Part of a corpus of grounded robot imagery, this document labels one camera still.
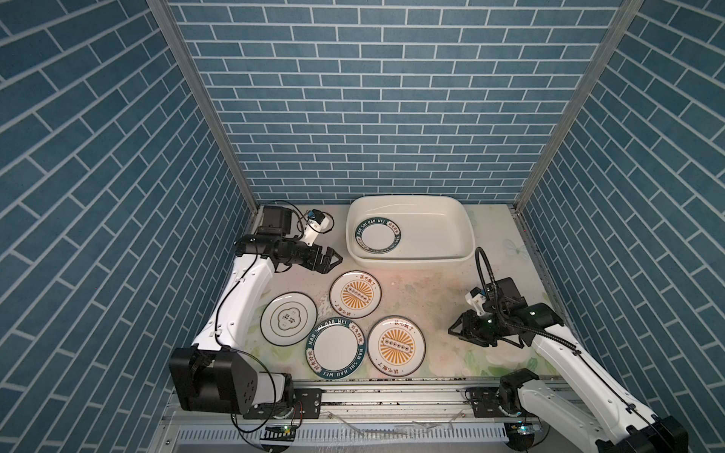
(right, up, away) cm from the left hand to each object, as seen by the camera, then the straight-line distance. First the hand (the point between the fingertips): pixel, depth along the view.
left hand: (334, 253), depth 78 cm
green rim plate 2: (-1, -28, +5) cm, 29 cm away
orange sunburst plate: (+5, -15, +16) cm, 23 cm away
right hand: (+34, -22, -1) cm, 40 cm away
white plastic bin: (+36, +6, +33) cm, 49 cm away
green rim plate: (+12, +5, +31) cm, 34 cm away
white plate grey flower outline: (-16, -22, +11) cm, 29 cm away
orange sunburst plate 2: (+18, -28, +6) cm, 34 cm away
